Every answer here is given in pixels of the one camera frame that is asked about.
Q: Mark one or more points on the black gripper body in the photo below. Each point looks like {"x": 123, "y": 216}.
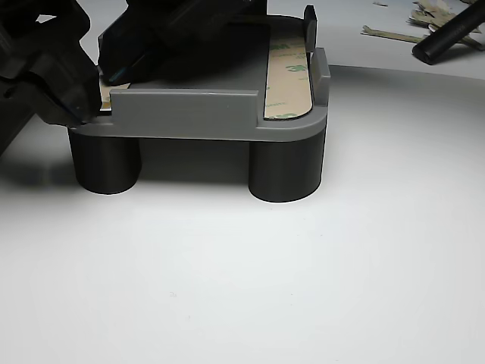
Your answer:
{"x": 197, "y": 15}
{"x": 38, "y": 41}

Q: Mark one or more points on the gripper finger with metal blade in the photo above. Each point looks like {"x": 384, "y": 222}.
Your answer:
{"x": 76, "y": 83}

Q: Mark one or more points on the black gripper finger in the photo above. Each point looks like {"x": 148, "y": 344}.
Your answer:
{"x": 34, "y": 102}
{"x": 144, "y": 62}
{"x": 117, "y": 45}

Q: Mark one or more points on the tan 3M tape liner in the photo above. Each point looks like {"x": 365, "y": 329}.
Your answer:
{"x": 288, "y": 87}
{"x": 106, "y": 95}

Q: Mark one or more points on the gray printed fixture plate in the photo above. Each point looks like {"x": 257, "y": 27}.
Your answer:
{"x": 189, "y": 110}

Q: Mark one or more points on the white adhesive tape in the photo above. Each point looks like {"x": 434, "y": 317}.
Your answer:
{"x": 106, "y": 109}

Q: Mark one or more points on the black cylinder leg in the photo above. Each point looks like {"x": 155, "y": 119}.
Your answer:
{"x": 106, "y": 167}
{"x": 284, "y": 170}

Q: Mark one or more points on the black upright clip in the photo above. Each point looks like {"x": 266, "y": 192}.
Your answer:
{"x": 310, "y": 30}

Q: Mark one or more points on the tiny liner scrap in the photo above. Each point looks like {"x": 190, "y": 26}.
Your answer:
{"x": 380, "y": 4}

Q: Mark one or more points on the long tan liner strip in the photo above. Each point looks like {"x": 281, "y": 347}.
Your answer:
{"x": 394, "y": 36}

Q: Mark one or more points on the tan liner scrap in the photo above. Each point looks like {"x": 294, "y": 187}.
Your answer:
{"x": 424, "y": 21}
{"x": 432, "y": 7}
{"x": 473, "y": 41}

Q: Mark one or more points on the black rod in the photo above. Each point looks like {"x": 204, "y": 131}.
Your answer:
{"x": 447, "y": 34}

